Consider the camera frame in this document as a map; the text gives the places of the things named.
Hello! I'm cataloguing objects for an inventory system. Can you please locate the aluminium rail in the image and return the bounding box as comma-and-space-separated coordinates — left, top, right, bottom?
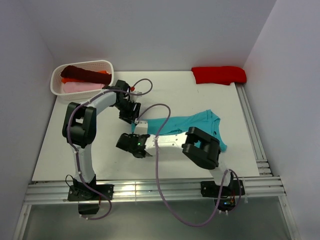
13, 176, 299, 240
235, 83, 274, 177

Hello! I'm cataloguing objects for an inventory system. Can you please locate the white plastic basket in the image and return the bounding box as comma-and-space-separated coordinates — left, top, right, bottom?
50, 60, 114, 101

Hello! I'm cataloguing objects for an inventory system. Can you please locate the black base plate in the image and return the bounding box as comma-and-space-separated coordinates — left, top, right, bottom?
67, 182, 114, 216
200, 180, 246, 212

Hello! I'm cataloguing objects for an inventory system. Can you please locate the red folded t shirt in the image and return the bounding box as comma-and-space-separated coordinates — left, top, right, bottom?
191, 66, 247, 86

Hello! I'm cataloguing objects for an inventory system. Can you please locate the teal t shirt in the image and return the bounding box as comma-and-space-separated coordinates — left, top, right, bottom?
137, 110, 227, 156

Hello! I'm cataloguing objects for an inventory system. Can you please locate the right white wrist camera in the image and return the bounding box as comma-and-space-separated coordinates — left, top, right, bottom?
133, 120, 148, 135

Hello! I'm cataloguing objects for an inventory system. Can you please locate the pink rolled shirt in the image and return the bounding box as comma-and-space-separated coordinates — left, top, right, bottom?
62, 82, 105, 94

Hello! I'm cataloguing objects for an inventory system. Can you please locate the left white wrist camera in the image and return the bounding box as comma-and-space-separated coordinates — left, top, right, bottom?
129, 91, 144, 98

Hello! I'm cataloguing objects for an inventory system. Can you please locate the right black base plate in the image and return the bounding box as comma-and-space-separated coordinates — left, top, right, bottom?
200, 180, 246, 212

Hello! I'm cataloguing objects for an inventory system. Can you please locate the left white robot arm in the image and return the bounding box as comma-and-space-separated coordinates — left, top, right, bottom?
62, 80, 144, 200

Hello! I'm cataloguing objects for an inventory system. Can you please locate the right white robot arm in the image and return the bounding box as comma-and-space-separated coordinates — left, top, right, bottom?
116, 126, 234, 195

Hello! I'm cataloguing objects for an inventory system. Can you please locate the aluminium right side rail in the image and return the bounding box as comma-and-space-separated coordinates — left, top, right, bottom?
235, 83, 274, 177

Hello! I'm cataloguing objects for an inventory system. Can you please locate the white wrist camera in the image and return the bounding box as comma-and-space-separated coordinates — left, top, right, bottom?
133, 120, 148, 135
129, 91, 144, 98

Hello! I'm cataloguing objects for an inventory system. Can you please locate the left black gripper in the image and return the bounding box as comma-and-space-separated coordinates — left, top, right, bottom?
113, 99, 141, 124

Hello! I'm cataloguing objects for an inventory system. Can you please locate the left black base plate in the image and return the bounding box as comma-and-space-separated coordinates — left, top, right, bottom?
67, 182, 114, 216

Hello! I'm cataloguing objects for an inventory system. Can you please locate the orange rolled shirt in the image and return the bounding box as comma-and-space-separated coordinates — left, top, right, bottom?
61, 70, 109, 84

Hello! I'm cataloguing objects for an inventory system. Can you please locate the aluminium front rail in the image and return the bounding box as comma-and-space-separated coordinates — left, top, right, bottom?
13, 176, 299, 240

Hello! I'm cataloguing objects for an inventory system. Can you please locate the dark red rolled shirt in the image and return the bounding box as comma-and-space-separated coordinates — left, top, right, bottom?
60, 65, 112, 85

